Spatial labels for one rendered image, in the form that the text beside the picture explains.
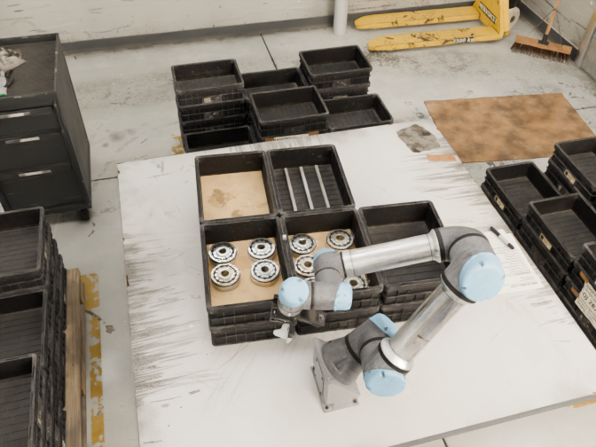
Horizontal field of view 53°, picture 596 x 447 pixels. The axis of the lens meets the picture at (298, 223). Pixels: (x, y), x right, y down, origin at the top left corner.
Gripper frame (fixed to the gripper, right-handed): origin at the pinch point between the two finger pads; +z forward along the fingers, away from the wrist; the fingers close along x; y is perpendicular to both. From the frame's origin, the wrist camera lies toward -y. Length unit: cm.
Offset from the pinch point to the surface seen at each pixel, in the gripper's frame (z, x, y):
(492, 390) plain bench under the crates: 17, 8, -71
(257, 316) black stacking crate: 15.2, -2.3, 11.6
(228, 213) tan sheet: 38, -46, 32
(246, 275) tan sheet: 24.7, -18.3, 18.8
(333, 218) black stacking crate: 26, -47, -9
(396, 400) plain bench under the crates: 17.3, 16.7, -38.8
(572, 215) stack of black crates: 90, -99, -136
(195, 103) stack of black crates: 121, -143, 75
